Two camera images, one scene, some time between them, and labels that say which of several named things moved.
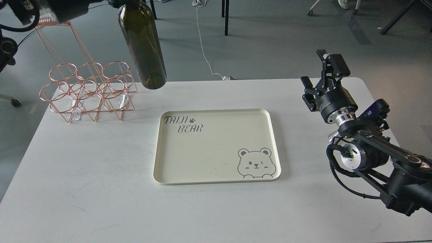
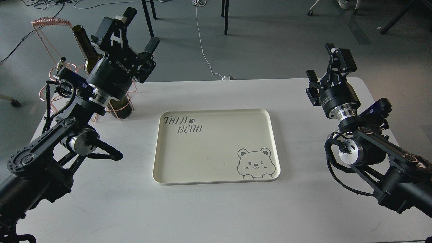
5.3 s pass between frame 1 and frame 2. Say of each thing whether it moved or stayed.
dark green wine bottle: moved
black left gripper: moved
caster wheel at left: stayed
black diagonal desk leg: stayed
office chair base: stayed
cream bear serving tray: stayed
